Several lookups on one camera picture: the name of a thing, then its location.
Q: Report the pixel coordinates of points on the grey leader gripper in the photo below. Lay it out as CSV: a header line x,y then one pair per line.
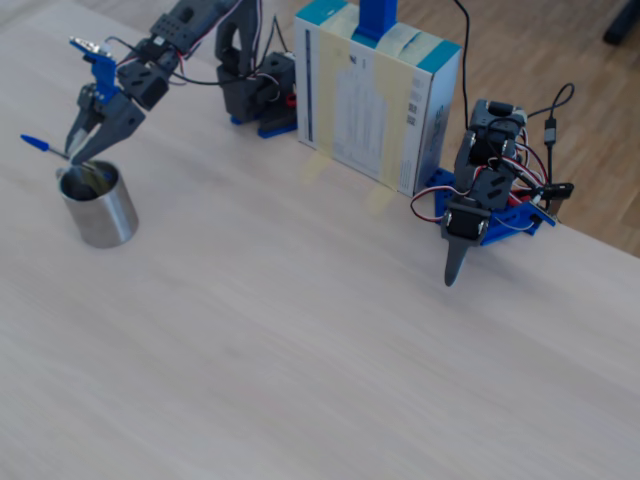
x,y
465,225

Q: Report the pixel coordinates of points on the dark grey follower gripper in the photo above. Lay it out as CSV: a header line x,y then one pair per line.
x,y
121,116

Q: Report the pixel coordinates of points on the blue ballpoint pen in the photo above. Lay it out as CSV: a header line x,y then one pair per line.
x,y
32,141

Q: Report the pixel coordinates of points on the dark grey follower robot arm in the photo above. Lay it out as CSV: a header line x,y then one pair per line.
x,y
245,95

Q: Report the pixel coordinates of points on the silver metal cup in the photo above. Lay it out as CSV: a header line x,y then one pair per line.
x,y
107,217

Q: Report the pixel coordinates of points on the yellow and black marker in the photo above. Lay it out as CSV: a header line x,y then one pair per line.
x,y
82,191

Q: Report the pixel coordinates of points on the yellow masking tape strip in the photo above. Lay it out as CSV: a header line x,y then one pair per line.
x,y
330,100
387,150

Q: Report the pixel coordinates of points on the white and teal cardboard box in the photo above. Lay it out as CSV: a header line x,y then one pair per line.
x,y
360,115

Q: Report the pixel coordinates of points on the small red connector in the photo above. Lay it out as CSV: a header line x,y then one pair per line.
x,y
289,101

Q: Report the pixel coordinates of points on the black object on floor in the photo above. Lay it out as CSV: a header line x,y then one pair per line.
x,y
625,25

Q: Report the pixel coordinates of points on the blue camera mount bracket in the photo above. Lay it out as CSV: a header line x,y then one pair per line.
x,y
105,75

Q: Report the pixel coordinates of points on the blue leader arm base plate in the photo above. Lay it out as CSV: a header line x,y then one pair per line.
x,y
510,220

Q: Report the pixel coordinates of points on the small camera circuit board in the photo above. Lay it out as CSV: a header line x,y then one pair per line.
x,y
90,46

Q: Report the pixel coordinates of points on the blue follower arm base plate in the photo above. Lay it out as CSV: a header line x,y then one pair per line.
x,y
272,132

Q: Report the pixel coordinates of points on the blue upright post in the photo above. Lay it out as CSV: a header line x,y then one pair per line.
x,y
375,15

